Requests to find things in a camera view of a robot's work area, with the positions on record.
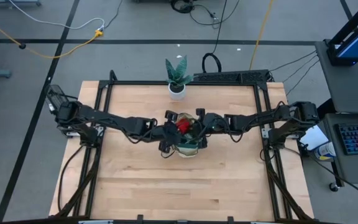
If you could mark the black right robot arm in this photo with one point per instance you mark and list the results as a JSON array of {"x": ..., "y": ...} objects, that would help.
[{"x": 259, "y": 119}]

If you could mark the beige green canvas gardening bag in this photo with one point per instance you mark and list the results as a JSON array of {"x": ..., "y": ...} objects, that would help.
[{"x": 188, "y": 151}]

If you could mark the red black gardening glove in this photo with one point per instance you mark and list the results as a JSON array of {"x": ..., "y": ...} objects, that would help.
[{"x": 182, "y": 126}]

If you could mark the white paper sheet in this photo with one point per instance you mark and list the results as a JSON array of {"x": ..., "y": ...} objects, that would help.
[{"x": 314, "y": 138}]

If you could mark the black power supply box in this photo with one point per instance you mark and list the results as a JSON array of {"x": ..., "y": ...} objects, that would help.
[{"x": 54, "y": 95}]

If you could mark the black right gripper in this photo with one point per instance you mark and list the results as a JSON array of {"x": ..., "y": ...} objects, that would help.
[{"x": 213, "y": 123}]

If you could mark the black table edge clip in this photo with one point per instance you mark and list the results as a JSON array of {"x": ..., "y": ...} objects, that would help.
[
  {"x": 230, "y": 219},
  {"x": 140, "y": 218}
]

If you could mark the white metal bracket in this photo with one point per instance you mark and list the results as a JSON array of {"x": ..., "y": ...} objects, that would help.
[{"x": 95, "y": 222}]

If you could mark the black caster wheel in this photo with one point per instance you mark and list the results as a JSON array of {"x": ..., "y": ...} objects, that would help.
[{"x": 333, "y": 187}]

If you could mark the grey monitor desk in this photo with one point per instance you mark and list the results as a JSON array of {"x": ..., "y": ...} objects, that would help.
[{"x": 346, "y": 87}]

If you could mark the white yellow canister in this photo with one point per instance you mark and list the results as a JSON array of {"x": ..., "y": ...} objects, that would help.
[{"x": 325, "y": 151}]

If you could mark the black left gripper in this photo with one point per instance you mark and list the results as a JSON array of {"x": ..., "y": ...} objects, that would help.
[{"x": 163, "y": 133}]

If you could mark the snake plant in white pot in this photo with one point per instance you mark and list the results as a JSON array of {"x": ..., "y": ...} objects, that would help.
[{"x": 176, "y": 93}]

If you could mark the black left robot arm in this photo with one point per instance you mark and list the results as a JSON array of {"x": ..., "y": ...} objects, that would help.
[{"x": 110, "y": 119}]

